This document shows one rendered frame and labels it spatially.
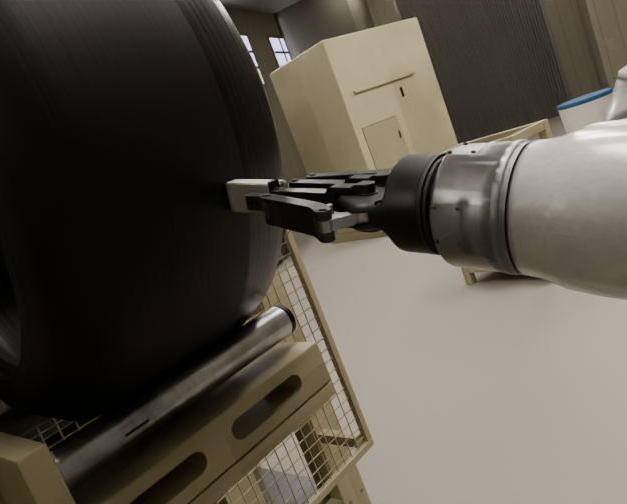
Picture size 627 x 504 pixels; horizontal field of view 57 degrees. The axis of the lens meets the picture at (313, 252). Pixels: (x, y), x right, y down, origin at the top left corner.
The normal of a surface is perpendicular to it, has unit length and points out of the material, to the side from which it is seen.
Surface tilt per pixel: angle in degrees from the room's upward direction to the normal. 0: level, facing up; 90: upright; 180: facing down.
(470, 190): 61
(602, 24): 90
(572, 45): 90
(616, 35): 90
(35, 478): 90
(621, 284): 120
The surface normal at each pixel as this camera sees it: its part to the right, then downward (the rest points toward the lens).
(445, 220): -0.62, 0.37
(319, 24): -0.36, 0.30
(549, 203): -0.84, -0.07
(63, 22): 0.58, -0.36
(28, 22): 0.38, -0.29
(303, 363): 0.69, -0.14
